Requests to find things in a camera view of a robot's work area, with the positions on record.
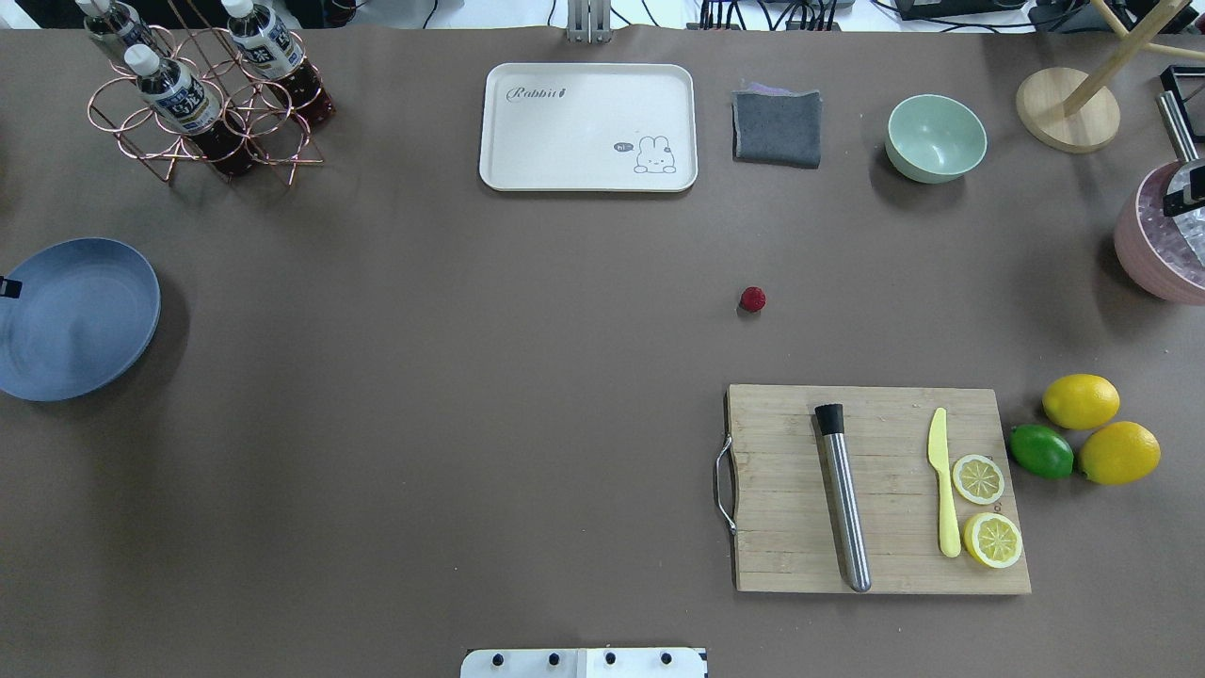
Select aluminium frame post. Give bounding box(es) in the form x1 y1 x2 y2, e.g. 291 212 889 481
565 0 615 45

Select tea bottle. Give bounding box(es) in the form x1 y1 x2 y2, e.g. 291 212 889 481
124 45 255 177
222 1 335 128
75 0 169 70

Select right rear tea bottle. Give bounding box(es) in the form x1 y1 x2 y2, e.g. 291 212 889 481
222 1 335 128

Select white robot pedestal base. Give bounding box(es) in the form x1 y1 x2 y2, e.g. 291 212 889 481
459 647 709 677

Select upper lemon slice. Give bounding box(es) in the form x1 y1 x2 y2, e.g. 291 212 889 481
951 454 1005 506

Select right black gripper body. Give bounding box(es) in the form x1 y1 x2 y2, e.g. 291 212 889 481
1162 175 1204 218

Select left rear tea bottle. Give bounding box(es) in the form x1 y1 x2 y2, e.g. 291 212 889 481
75 0 169 70

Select cream rabbit tray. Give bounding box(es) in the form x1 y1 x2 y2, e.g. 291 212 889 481
478 63 699 193

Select mint green bowl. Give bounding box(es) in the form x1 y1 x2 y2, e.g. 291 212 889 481
884 93 988 185

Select yellow lemon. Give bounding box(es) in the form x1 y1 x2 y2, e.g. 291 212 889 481
1078 421 1162 485
1041 373 1119 430

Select lower lemon slice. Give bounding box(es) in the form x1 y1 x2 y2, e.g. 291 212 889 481
962 512 1023 568

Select green lime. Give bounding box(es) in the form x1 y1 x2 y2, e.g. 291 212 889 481
1009 424 1075 479

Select lemon slice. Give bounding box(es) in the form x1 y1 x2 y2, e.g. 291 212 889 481
951 454 1005 506
962 512 1023 568

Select front tea bottle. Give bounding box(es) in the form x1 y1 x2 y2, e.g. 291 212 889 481
124 45 255 177

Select red strawberry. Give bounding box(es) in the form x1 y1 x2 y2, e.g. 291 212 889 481
739 285 768 314

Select upper yellow lemon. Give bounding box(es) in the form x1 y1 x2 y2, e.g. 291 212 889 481
1041 373 1119 430

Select copper wire bottle rack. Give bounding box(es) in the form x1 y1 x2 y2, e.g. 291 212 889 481
78 1 335 185

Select yellow plastic knife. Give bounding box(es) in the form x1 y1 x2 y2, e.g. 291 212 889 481
925 407 962 558

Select wooden cutting board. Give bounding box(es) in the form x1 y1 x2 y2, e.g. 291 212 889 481
717 383 1030 595

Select blue round plate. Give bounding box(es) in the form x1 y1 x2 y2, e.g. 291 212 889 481
1 237 161 402

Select pink bowl of ice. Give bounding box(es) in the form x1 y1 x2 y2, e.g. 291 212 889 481
1112 163 1203 306

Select lower yellow lemon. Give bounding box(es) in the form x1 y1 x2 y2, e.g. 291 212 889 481
1078 421 1162 485

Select grey folded cloth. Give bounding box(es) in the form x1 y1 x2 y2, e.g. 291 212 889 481
731 82 823 169

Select wooden cup stand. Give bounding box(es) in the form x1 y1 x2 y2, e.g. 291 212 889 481
1015 1 1204 153

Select steel muddler black tip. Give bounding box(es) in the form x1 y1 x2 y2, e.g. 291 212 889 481
815 403 872 592

